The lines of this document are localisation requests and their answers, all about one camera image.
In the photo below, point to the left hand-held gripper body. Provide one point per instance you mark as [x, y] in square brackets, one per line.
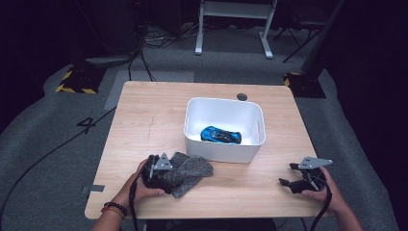
[155, 178]

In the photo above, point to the white metal stand frame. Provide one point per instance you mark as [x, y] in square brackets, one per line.
[235, 9]

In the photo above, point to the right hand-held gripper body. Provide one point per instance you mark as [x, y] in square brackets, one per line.
[312, 181]

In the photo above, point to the slanted dark metal post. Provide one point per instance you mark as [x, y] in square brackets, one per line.
[322, 35]

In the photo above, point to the white plastic bin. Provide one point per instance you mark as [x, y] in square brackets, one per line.
[221, 154]

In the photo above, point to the black yellow striped stand base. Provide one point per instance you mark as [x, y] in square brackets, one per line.
[81, 80]
[304, 86]

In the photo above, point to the person's left hand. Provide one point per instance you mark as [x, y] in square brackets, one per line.
[138, 192]

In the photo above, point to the grey fuzzy cloth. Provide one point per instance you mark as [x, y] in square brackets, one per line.
[192, 170]

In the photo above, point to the dark round table grommet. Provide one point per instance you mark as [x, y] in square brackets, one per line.
[242, 96]

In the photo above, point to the person's right hand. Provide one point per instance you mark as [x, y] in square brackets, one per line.
[332, 197]

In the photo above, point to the black folding stand legs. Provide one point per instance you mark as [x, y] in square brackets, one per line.
[300, 35]

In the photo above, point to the grey tape piece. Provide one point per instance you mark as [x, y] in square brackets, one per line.
[96, 188]

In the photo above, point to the blue toy car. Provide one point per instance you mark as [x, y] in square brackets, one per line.
[221, 135]

